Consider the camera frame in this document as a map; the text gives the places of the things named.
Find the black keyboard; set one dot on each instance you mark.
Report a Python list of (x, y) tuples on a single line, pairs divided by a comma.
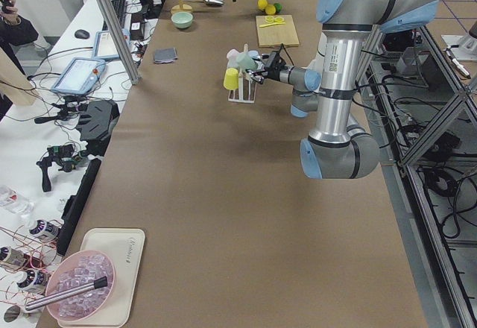
[(119, 7)]

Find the mint green bowl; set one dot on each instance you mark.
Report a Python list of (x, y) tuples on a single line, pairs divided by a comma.
[(182, 20)]

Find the wooden cutting board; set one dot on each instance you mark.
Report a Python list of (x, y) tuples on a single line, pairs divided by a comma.
[(277, 35)]

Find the clear plastic bottle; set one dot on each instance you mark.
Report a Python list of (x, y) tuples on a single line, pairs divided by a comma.
[(14, 202)]

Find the white wire cup rack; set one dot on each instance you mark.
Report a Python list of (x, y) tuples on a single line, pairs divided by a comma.
[(246, 92)]

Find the pink plastic cup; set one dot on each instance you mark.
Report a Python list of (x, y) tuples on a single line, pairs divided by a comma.
[(232, 54)]

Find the cream plastic tray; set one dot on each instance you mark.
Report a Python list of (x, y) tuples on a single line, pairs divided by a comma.
[(123, 247)]

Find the aluminium frame post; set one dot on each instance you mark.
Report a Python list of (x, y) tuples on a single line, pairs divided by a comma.
[(116, 33)]

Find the grey folded cloth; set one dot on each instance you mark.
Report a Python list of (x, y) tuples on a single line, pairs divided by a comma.
[(165, 55)]

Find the green plastic cup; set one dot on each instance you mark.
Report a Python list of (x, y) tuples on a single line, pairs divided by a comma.
[(246, 62)]

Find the yellow plastic knife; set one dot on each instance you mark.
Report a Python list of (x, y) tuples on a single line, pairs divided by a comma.
[(265, 25)]

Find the blue teach pendant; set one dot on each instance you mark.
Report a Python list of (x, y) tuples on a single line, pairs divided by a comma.
[(104, 47), (80, 76)]

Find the black computer mouse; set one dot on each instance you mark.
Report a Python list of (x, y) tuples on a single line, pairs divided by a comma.
[(82, 34)]

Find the yellow plastic cup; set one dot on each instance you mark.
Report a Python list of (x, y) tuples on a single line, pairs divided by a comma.
[(231, 79)]

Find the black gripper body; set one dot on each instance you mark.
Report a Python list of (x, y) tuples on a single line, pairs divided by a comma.
[(274, 73)]

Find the metal scoop handle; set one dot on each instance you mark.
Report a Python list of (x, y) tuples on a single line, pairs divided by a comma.
[(62, 295)]

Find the green lime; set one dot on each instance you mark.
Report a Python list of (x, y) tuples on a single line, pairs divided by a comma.
[(278, 7)]

